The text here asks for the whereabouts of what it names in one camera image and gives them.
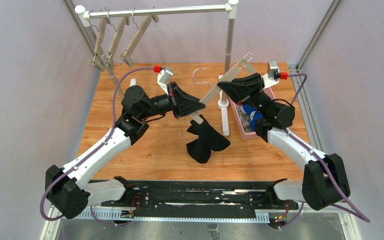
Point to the blue underwear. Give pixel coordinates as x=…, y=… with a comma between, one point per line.
x=253, y=114

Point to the grey underwear beige waistband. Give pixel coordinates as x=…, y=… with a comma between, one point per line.
x=245, y=122

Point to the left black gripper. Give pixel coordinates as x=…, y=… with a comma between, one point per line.
x=174, y=100

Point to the white metal clothes rack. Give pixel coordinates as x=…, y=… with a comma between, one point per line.
x=230, y=7

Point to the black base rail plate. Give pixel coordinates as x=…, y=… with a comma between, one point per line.
x=194, y=201

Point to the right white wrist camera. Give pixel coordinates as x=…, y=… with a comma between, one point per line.
x=272, y=77

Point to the beige hanger of grey underwear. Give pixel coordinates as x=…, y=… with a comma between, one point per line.
x=125, y=21

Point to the beige hanger of blue underwear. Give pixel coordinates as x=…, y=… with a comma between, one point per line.
x=126, y=56

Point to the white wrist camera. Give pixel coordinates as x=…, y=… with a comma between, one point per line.
x=163, y=78
x=272, y=77

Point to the empty beige clip hanger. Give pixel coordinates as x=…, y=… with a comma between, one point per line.
x=96, y=61

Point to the black underwear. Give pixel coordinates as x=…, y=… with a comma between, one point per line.
x=208, y=140

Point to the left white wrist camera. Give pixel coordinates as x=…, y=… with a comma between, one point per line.
x=163, y=78

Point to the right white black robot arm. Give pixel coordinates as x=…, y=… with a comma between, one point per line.
x=324, y=180

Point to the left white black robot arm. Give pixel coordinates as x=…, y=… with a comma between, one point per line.
x=68, y=187

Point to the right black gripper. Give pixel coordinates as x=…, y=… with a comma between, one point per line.
x=257, y=86

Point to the pink plastic basket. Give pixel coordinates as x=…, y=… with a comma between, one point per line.
x=262, y=110

